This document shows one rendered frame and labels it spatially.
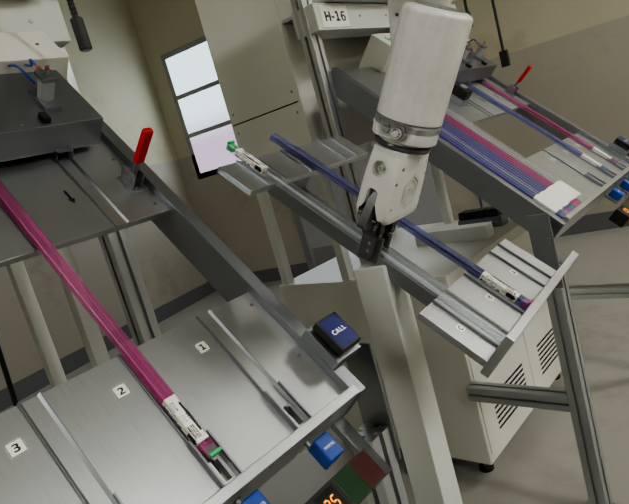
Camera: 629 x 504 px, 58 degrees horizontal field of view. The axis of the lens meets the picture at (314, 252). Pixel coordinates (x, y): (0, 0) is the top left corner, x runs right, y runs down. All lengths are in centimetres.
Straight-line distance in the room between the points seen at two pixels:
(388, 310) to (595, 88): 337
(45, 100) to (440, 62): 55
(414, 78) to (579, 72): 350
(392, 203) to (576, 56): 350
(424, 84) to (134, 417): 48
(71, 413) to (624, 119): 387
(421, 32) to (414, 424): 63
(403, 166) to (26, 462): 51
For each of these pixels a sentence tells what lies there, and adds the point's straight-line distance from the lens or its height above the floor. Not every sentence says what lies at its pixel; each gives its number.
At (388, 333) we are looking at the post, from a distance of 95.
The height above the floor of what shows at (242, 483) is 73.
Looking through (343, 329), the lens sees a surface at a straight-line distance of 72.
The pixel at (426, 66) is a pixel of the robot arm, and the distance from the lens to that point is 69.
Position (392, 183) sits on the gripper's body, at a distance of 71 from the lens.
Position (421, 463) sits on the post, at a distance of 106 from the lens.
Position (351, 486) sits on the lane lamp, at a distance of 68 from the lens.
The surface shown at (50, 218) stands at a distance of 81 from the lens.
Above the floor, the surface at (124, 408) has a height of 82.
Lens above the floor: 102
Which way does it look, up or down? 10 degrees down
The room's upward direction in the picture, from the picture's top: 16 degrees counter-clockwise
